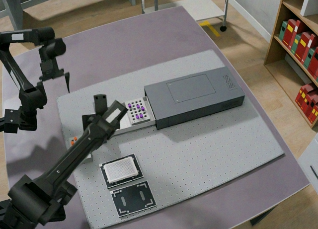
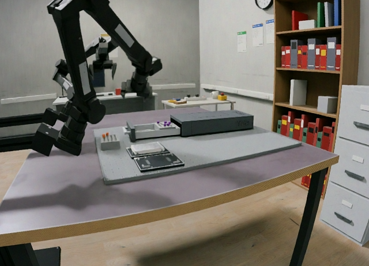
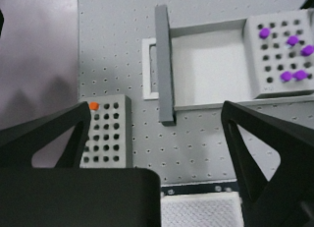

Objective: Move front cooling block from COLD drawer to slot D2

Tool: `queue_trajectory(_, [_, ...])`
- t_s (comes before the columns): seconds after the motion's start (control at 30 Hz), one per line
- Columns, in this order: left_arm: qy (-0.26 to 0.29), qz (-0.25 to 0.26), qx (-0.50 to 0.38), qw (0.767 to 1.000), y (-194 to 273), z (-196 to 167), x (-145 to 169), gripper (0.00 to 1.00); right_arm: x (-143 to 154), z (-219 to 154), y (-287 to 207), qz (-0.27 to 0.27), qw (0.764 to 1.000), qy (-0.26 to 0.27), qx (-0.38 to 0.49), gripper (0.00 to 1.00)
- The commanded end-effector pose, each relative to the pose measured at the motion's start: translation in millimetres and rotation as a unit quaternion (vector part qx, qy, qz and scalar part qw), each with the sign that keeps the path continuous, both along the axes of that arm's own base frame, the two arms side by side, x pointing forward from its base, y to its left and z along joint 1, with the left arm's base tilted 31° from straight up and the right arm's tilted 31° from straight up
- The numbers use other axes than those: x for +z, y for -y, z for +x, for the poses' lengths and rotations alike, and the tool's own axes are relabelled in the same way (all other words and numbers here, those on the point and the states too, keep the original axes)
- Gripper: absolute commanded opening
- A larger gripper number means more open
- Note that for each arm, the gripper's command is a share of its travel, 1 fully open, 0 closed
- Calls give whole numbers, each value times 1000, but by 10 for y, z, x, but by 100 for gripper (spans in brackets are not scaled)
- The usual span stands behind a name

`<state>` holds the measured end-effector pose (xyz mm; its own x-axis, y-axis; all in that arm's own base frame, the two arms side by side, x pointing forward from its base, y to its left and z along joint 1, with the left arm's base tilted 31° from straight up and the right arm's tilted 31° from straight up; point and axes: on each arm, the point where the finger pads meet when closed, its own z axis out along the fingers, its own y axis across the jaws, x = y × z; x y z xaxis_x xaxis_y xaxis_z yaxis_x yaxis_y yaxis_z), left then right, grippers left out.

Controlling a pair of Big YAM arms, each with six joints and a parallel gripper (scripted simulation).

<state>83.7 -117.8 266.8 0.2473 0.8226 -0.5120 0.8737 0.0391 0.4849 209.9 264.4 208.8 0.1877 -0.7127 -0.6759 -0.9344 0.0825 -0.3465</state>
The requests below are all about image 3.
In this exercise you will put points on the light grey flat base plate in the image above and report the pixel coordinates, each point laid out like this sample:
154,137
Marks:
110,62

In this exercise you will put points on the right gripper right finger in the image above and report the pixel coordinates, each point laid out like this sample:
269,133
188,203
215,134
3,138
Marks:
267,203

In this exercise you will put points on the white block with round holes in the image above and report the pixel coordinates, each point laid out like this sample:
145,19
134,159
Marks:
266,84

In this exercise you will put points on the white sealed plate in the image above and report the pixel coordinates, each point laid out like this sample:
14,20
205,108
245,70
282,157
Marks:
207,210

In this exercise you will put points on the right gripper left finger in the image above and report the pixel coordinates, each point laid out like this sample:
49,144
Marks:
19,143

